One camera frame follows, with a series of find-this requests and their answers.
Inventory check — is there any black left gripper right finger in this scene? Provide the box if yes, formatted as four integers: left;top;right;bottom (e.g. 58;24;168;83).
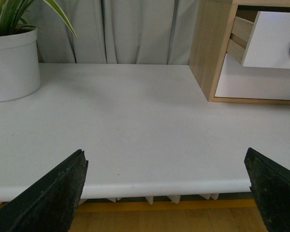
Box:
244;148;290;232

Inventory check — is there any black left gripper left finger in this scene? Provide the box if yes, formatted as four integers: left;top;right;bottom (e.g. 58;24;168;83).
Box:
0;149;88;232

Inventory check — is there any white drawer with black handle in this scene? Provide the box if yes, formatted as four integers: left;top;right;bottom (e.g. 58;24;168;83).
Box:
226;11;290;69

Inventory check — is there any white lower drawer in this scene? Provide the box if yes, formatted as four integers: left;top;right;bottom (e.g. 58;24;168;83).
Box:
215;54;290;100

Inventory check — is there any wooden drawer cabinet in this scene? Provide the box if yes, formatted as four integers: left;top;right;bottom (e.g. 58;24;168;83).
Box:
189;0;290;105

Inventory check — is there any white table skirt cloth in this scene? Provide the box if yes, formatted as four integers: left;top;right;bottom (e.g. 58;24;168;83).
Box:
0;192;220;213

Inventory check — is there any white round plant pot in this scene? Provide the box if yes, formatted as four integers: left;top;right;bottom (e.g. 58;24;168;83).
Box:
0;29;41;102

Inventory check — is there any green striped houseplant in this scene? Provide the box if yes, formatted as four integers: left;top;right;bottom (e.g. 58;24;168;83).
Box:
0;0;78;39

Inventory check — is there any grey backdrop curtain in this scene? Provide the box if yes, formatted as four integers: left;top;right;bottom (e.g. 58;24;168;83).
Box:
28;0;199;65

